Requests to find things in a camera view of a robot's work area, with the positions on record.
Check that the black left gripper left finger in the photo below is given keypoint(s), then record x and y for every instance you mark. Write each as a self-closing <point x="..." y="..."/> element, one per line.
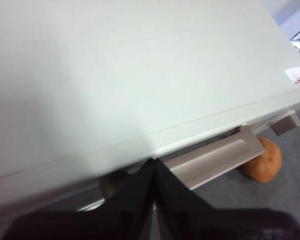
<point x="102" y="225"/>

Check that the brown potato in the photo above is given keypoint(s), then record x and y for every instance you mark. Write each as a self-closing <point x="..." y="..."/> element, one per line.
<point x="265" y="162"/>

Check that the pink white label sticker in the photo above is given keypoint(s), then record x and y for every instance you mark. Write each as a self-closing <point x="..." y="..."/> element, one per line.
<point x="298" y="75"/>

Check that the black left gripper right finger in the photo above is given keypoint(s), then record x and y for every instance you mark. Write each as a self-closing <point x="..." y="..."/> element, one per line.
<point x="215" y="225"/>

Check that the cream Toshiba toaster oven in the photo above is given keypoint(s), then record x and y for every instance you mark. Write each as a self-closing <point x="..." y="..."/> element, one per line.
<point x="140" y="75"/>

